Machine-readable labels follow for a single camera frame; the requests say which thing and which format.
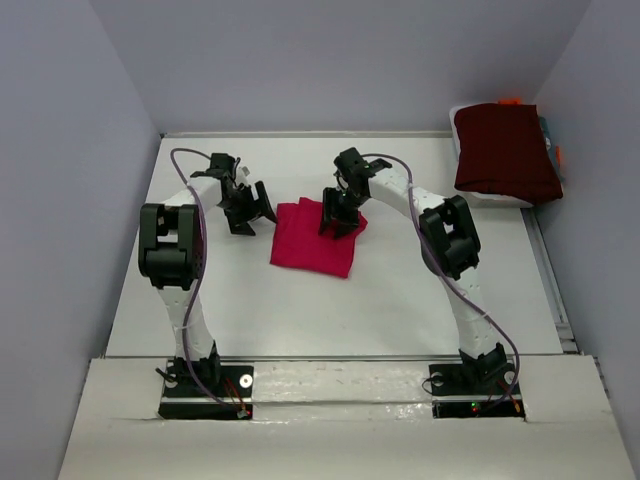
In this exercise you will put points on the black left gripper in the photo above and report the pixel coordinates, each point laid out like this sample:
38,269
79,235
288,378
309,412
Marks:
238,223

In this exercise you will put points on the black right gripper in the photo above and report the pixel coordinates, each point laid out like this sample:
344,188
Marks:
330,209

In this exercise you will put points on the pink t-shirt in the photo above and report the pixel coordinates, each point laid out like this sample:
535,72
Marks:
298,244

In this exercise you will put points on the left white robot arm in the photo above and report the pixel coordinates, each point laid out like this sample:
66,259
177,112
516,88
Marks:
172,252

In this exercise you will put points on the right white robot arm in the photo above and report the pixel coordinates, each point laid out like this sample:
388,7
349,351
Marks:
449,245

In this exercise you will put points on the orange object behind stack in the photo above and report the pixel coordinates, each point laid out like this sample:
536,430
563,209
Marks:
510,101

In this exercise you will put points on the teal orange item beside stack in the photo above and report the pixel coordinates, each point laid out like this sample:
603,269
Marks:
552,149

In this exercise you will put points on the dark red folded t-shirt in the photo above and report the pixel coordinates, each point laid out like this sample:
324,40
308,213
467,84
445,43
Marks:
505,150

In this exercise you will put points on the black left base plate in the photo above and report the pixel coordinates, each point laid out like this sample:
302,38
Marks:
229,400

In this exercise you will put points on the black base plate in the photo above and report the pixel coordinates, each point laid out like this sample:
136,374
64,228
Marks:
455,397
229,400

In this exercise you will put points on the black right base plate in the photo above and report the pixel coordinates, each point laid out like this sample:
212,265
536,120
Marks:
455,397

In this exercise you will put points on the metal rail right side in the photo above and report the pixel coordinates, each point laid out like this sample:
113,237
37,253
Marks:
562,324

